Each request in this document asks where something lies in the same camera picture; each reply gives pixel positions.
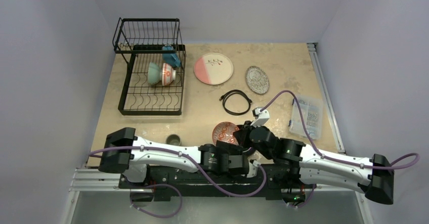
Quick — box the red patterned bowl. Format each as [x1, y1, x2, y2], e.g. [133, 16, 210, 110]
[212, 121, 239, 145]

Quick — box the red floral bowl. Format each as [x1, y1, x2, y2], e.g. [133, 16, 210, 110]
[161, 63, 176, 86]

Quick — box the blue mug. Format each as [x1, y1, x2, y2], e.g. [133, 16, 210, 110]
[162, 44, 182, 68]

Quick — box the celadon green bowl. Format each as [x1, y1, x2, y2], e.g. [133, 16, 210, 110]
[147, 62, 162, 85]

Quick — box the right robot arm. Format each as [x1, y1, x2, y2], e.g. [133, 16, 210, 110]
[233, 124, 395, 205]

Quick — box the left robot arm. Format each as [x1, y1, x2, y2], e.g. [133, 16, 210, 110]
[98, 127, 256, 188]

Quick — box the grey speckled oval dish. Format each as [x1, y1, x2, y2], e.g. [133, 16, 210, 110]
[245, 66, 270, 95]

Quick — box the black plate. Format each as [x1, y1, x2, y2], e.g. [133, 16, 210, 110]
[233, 124, 255, 156]

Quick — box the clear plastic parts box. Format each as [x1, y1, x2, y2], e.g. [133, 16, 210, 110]
[289, 95, 323, 140]

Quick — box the small grey cup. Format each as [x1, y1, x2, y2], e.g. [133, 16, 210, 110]
[165, 134, 182, 146]

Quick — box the pink and cream plate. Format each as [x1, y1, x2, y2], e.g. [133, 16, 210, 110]
[194, 53, 234, 85]

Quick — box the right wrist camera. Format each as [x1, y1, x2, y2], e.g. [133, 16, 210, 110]
[250, 107, 270, 127]

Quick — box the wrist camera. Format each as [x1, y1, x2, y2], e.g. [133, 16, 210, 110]
[250, 107, 270, 127]
[246, 160, 260, 178]

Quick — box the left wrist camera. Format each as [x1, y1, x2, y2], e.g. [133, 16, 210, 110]
[246, 160, 260, 178]

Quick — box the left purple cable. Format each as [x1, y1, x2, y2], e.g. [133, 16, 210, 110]
[88, 146, 268, 218]

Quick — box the purple cable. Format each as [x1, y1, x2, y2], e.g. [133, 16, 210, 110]
[260, 90, 420, 171]
[88, 146, 268, 218]

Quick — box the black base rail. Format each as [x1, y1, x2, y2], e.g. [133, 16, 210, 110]
[119, 163, 303, 201]

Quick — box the black coiled cable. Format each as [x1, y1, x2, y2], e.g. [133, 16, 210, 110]
[220, 89, 253, 116]

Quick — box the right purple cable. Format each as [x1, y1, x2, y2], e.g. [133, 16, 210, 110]
[260, 90, 420, 171]

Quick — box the black wire dish rack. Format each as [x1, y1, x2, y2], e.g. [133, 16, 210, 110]
[112, 18, 186, 116]

